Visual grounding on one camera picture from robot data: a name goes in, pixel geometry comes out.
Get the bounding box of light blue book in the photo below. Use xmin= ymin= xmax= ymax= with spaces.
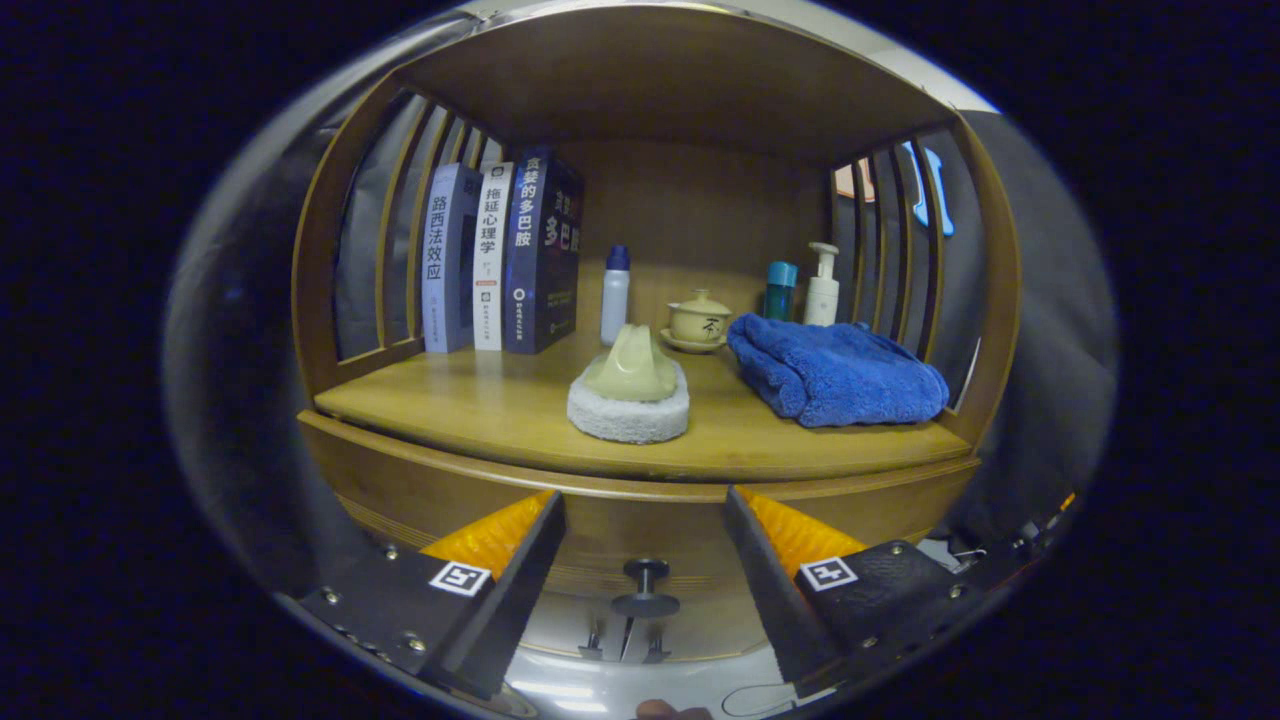
xmin=421 ymin=163 xmax=485 ymax=354

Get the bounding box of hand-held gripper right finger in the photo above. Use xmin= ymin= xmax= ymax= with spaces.
xmin=724 ymin=486 xmax=986 ymax=699

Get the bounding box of green-handled white scrub brush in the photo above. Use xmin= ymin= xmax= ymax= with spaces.
xmin=566 ymin=323 xmax=692 ymax=445

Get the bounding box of white book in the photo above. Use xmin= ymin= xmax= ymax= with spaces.
xmin=472 ymin=162 xmax=516 ymax=352

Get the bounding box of blue towel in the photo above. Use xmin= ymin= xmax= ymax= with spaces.
xmin=727 ymin=313 xmax=951 ymax=429

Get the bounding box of white bottle blue cap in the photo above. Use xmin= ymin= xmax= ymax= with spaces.
xmin=600 ymin=245 xmax=632 ymax=346

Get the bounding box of teal bottle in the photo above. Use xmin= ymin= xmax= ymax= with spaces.
xmin=764 ymin=261 xmax=799 ymax=323

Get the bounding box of dark blue book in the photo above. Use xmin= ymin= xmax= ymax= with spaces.
xmin=502 ymin=148 xmax=586 ymax=355

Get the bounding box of wooden cabinet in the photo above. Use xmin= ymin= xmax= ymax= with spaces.
xmin=290 ymin=5 xmax=1023 ymax=666

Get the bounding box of wooden countertop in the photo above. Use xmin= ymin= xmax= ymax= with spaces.
xmin=313 ymin=335 xmax=976 ymax=481

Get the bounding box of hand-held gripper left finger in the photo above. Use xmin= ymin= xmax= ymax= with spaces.
xmin=297 ymin=491 xmax=568 ymax=701

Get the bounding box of beige lidded teacup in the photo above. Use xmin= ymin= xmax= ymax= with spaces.
xmin=660 ymin=289 xmax=735 ymax=354

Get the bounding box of white pump bottle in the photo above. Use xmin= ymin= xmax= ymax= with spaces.
xmin=803 ymin=242 xmax=841 ymax=327

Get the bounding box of wooden drawer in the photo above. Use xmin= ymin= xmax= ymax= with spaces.
xmin=325 ymin=460 xmax=976 ymax=621

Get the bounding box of black orange device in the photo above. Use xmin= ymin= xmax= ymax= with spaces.
xmin=940 ymin=490 xmax=1079 ymax=593

